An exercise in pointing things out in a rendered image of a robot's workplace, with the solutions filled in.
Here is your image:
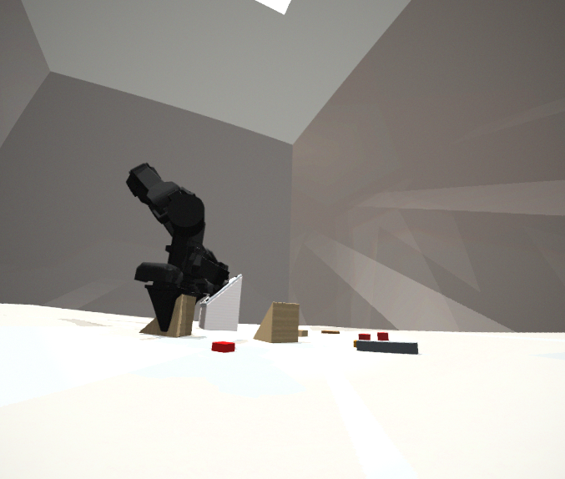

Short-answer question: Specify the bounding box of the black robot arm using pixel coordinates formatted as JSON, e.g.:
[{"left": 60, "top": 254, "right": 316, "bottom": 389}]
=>
[{"left": 126, "top": 163, "right": 229, "bottom": 297}]

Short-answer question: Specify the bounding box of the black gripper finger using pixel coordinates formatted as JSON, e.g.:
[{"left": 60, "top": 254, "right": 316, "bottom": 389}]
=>
[
  {"left": 145, "top": 285, "right": 185, "bottom": 332},
  {"left": 182, "top": 292, "right": 207, "bottom": 304}
]

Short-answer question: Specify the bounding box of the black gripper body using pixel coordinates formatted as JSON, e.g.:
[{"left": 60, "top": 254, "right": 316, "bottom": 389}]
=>
[{"left": 134, "top": 239, "right": 214, "bottom": 295}]

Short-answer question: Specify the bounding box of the grey long bar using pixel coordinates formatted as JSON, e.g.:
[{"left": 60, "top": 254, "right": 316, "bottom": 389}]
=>
[{"left": 356, "top": 340, "right": 419, "bottom": 355}]

